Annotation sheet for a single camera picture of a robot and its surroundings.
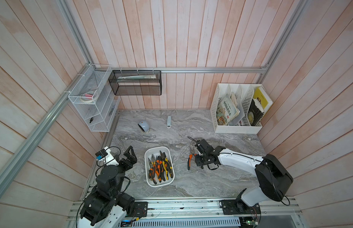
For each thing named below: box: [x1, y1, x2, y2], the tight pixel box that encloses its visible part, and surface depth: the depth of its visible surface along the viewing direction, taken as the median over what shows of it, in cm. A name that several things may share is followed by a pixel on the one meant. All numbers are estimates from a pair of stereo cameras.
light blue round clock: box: [137, 120, 150, 133], surface depth 103 cm
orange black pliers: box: [187, 147, 198, 171], surface depth 92 cm
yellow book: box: [253, 86, 274, 113], surface depth 94 cm
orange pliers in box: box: [148, 153, 166, 185], surface depth 85 cm
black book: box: [247, 97, 266, 127], surface depth 99 cm
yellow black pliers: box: [159, 150, 174, 181], surface depth 86 cm
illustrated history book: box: [215, 95, 241, 125], surface depth 100 cm
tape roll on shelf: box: [79, 92, 94, 103], surface depth 75 cm
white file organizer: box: [210, 83, 274, 135], surface depth 103 cm
